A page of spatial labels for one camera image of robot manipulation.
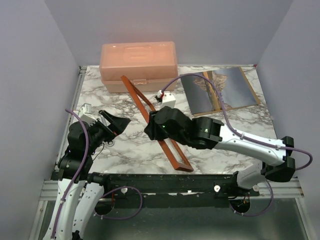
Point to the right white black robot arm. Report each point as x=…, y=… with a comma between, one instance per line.
x=275, y=162

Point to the translucent orange plastic toolbox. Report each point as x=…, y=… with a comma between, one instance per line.
x=148, y=65

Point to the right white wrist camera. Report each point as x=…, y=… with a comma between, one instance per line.
x=166, y=99

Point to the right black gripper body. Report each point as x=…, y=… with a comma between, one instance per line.
x=157, y=134

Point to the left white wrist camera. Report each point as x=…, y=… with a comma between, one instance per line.
x=85, y=114

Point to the aluminium extrusion rail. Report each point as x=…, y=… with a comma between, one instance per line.
x=285, y=190

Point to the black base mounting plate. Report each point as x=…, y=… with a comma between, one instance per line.
x=128, y=191

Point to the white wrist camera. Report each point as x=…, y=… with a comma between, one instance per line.
x=166, y=99
x=85, y=114

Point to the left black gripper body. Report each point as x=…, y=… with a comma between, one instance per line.
x=100, y=133

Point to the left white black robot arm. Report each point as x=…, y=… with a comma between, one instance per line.
x=78, y=191

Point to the orange wooden picture frame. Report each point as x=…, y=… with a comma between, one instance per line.
x=137, y=96

